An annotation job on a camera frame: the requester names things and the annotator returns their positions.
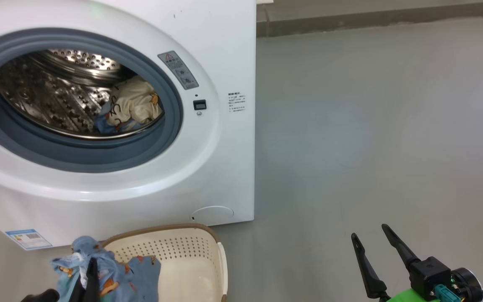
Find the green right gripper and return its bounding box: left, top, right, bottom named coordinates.
left=351, top=224, right=441, bottom=302

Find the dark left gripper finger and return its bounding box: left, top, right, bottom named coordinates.
left=69, top=273, right=87, bottom=302
left=84, top=258, right=100, bottom=302

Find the blue fox print garment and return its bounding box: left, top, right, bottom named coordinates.
left=50, top=236, right=161, bottom=302

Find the cream printed garment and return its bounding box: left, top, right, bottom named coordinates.
left=94, top=75, right=163, bottom=135

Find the white front-load washing machine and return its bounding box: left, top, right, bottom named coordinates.
left=0, top=0, right=257, bottom=249

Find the stainless steel washing machine drum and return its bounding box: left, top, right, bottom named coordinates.
left=0, top=48, right=166, bottom=139

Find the blue energy label sticker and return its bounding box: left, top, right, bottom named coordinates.
left=5, top=229, right=52, bottom=250

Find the black round motor housing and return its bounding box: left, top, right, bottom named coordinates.
left=451, top=268, right=483, bottom=302

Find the cream perforated laundry basket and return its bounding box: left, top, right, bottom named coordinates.
left=99, top=223, right=228, bottom=302

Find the round white filter cover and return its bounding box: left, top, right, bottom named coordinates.
left=191, top=206, right=234, bottom=224

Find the black text info sticker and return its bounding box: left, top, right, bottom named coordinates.
left=227, top=92, right=246, bottom=113

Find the grey warning sticker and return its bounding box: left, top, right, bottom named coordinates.
left=158, top=51, right=199, bottom=90

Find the teal cable connector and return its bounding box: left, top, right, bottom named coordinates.
left=434, top=284, right=462, bottom=302

